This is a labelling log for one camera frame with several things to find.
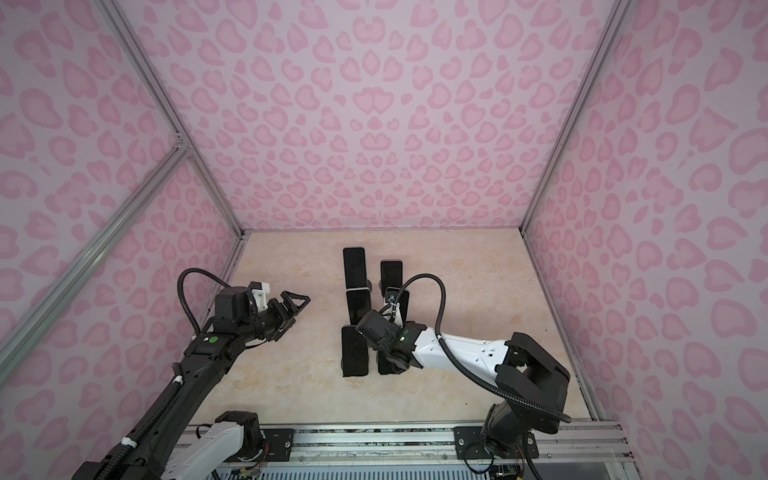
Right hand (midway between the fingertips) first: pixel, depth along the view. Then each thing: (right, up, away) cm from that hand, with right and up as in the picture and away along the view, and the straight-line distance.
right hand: (385, 329), depth 84 cm
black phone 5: (0, -10, -2) cm, 10 cm away
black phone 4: (-9, -6, -1) cm, 11 cm away
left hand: (-21, +8, -6) cm, 23 cm away
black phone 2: (-9, +4, +14) cm, 17 cm away
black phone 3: (+2, +11, -10) cm, 15 cm away
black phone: (-10, +17, +11) cm, 22 cm away
